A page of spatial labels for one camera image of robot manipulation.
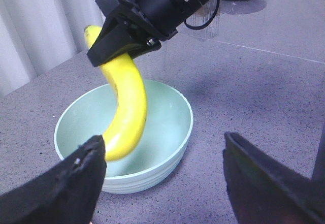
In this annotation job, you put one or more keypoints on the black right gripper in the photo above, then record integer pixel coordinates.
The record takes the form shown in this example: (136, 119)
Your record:
(160, 18)

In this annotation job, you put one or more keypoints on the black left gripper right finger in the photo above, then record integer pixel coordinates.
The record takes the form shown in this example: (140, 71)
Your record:
(262, 190)

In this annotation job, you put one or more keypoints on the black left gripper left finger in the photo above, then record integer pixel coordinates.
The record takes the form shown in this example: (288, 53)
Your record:
(67, 193)

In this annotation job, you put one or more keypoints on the yellow banana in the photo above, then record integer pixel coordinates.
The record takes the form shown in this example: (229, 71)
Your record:
(124, 132)

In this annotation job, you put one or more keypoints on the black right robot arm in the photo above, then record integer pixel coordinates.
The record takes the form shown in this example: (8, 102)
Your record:
(137, 27)

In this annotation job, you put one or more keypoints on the green ribbed bowl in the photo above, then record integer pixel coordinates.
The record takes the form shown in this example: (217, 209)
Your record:
(162, 146)

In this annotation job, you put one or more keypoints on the white pleated curtain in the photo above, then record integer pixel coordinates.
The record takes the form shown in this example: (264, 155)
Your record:
(38, 35)

